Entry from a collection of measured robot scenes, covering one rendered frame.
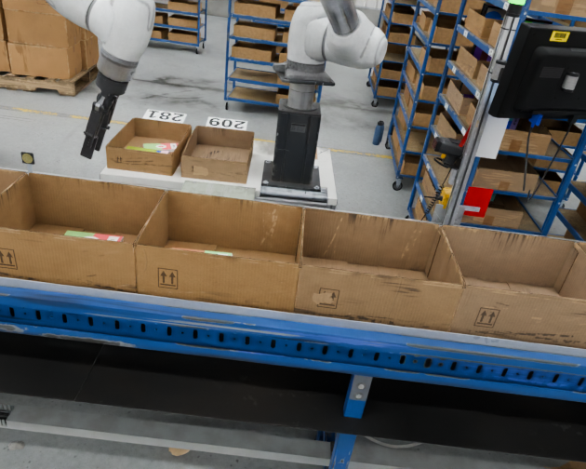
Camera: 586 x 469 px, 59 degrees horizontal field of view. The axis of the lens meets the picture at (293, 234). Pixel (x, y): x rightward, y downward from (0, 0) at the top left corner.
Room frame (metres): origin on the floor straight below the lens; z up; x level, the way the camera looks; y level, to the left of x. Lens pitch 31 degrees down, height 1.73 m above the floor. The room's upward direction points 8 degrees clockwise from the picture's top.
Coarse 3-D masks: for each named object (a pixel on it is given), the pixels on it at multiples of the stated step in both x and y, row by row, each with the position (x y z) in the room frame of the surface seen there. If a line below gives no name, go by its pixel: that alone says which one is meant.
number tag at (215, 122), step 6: (210, 120) 2.42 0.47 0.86; (216, 120) 2.43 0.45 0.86; (222, 120) 2.43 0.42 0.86; (228, 120) 2.44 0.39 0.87; (234, 120) 2.45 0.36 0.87; (240, 120) 2.46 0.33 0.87; (210, 126) 2.37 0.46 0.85; (216, 126) 2.37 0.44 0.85; (222, 126) 2.38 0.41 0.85; (228, 126) 2.39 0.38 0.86; (234, 126) 2.40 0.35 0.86; (240, 126) 2.41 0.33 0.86
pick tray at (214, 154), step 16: (208, 128) 2.36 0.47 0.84; (224, 128) 2.37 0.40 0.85; (192, 144) 2.23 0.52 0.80; (208, 144) 2.36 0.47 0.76; (224, 144) 2.36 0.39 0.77; (240, 144) 2.37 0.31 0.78; (192, 160) 1.98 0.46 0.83; (208, 160) 1.99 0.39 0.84; (224, 160) 1.99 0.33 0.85; (240, 160) 2.22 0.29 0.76; (192, 176) 1.98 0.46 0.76; (208, 176) 1.99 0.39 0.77; (224, 176) 1.99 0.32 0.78; (240, 176) 2.00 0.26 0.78
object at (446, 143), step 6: (438, 138) 1.93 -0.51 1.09; (444, 138) 1.93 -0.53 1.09; (450, 138) 1.95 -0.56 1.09; (432, 144) 1.95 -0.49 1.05; (438, 144) 1.90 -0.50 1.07; (444, 144) 1.90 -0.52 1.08; (450, 144) 1.90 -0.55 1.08; (456, 144) 1.90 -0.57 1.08; (438, 150) 1.90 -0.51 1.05; (444, 150) 1.90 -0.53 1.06; (450, 150) 1.90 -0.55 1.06; (456, 150) 1.90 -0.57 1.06; (462, 150) 1.90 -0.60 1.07; (444, 156) 1.92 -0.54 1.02; (450, 156) 1.91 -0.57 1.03; (456, 156) 1.90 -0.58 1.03; (444, 162) 1.91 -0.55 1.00; (450, 162) 1.91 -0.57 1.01
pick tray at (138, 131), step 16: (128, 128) 2.27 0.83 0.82; (144, 128) 2.35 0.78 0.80; (160, 128) 2.35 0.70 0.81; (176, 128) 2.35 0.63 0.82; (112, 144) 2.04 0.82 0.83; (128, 144) 2.23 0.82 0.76; (112, 160) 1.97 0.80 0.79; (128, 160) 1.97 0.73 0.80; (144, 160) 1.97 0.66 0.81; (160, 160) 1.98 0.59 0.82; (176, 160) 2.04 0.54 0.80
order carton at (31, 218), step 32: (32, 192) 1.27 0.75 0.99; (64, 192) 1.27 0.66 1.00; (96, 192) 1.27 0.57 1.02; (128, 192) 1.28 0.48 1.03; (160, 192) 1.28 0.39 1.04; (0, 224) 1.10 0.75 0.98; (32, 224) 1.25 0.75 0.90; (64, 224) 1.27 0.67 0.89; (96, 224) 1.27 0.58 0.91; (128, 224) 1.28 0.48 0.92; (0, 256) 0.98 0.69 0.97; (32, 256) 0.98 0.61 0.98; (64, 256) 0.99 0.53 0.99; (96, 256) 0.99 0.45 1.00; (128, 256) 0.99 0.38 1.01; (128, 288) 0.99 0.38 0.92
